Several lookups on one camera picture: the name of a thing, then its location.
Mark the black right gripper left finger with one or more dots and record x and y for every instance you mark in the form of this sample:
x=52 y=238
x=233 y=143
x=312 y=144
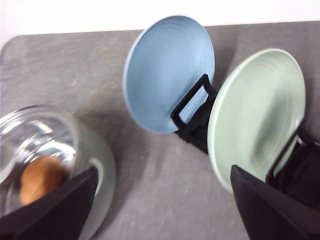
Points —
x=57 y=217

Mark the blue plate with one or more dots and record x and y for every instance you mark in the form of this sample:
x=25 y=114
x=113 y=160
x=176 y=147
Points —
x=164 y=62

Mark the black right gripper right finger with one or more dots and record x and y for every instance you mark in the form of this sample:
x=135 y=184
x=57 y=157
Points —
x=269 y=213

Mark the green plate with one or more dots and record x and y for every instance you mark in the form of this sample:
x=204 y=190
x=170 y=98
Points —
x=257 y=104

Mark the brown potato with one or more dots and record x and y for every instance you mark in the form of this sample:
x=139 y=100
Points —
x=39 y=176

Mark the green electric steamer pot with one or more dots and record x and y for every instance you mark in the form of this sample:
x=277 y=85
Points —
x=41 y=131

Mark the black plate rack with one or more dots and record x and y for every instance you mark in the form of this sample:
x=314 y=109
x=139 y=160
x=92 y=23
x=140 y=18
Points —
x=196 y=130

